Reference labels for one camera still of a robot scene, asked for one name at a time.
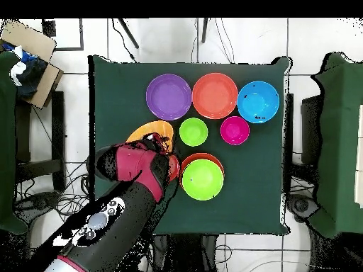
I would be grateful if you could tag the large red bowl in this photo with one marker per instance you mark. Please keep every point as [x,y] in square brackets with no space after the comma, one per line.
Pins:
[215,95]
[202,156]

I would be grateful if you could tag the large orange bowl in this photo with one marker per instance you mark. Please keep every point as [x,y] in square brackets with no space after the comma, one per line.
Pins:
[153,129]

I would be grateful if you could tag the large green bowl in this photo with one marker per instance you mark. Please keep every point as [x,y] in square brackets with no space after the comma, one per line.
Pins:
[202,180]

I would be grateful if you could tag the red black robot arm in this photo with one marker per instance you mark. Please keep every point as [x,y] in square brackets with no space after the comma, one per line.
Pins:
[133,164]

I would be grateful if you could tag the small red bowl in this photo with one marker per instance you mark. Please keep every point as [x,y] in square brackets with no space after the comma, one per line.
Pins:
[175,167]

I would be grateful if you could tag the small green bowl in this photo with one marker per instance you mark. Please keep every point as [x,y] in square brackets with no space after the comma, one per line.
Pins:
[193,132]

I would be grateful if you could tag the purple bowl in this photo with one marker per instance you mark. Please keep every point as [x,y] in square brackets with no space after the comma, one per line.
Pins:
[169,97]

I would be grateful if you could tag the pink bowl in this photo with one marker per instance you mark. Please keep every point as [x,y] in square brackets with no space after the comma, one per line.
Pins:
[235,130]

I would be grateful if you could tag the dark green table cloth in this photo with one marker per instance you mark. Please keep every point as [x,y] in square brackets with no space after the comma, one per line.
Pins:
[241,198]

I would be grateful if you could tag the blue bowl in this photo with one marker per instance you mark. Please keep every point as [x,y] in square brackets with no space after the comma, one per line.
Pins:
[258,102]

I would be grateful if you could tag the black tripod leg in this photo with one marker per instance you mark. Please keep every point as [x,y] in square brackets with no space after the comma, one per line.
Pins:
[204,29]
[129,33]

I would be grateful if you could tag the black box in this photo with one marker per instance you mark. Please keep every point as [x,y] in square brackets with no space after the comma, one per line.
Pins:
[310,127]

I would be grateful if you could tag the green cloth covered table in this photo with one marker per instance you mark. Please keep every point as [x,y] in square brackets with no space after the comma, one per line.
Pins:
[337,141]
[7,141]

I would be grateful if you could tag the blue cloth bag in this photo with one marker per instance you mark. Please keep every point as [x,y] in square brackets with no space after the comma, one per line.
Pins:
[31,73]

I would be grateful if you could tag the white board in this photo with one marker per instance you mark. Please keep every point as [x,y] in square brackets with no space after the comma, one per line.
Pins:
[360,155]

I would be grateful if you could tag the brown cardboard box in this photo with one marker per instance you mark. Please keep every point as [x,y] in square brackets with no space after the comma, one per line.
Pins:
[31,39]

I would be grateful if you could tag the black stool frame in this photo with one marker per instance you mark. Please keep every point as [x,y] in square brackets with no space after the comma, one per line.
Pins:
[58,127]

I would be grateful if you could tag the black floor frame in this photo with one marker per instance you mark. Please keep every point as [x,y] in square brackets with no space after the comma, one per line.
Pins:
[81,34]

